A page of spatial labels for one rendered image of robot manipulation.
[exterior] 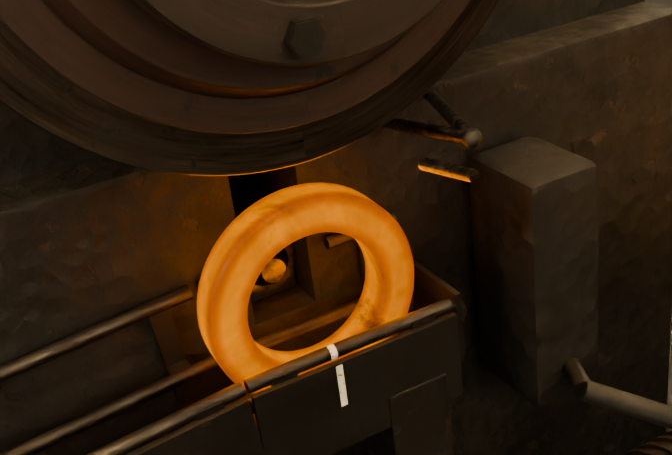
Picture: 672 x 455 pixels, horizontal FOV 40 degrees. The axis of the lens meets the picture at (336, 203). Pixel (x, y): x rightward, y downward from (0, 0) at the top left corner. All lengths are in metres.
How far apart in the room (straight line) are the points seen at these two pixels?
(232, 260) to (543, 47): 0.38
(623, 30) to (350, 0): 0.45
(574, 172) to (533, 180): 0.04
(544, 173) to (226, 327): 0.30
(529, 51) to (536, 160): 0.12
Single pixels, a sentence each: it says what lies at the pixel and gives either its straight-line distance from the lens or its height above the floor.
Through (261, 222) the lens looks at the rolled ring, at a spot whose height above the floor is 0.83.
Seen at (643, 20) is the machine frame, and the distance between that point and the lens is 0.97.
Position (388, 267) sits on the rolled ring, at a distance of 0.76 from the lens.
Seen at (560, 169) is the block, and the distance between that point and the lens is 0.81.
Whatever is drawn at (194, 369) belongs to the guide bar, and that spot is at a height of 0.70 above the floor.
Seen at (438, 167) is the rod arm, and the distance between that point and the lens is 0.65.
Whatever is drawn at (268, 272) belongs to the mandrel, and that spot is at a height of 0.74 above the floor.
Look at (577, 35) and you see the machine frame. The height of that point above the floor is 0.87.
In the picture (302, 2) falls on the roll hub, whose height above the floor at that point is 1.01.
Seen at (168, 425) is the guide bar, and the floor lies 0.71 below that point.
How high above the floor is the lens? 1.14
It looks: 25 degrees down
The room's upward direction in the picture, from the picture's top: 8 degrees counter-clockwise
